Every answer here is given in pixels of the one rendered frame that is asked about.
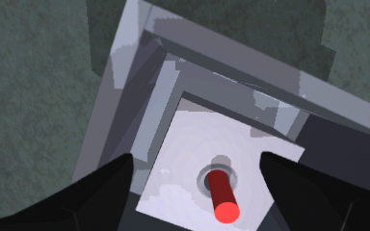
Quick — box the grey open box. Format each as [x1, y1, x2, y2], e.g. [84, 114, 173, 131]
[69, 0, 370, 231]

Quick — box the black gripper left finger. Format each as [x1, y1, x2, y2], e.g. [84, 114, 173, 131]
[0, 153, 134, 231]

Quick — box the white flat plate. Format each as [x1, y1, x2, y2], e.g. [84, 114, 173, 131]
[136, 90, 305, 231]

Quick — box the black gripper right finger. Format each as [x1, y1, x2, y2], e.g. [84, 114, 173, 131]
[259, 152, 370, 231]

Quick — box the red peg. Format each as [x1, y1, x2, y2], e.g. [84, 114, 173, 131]
[207, 170, 240, 223]

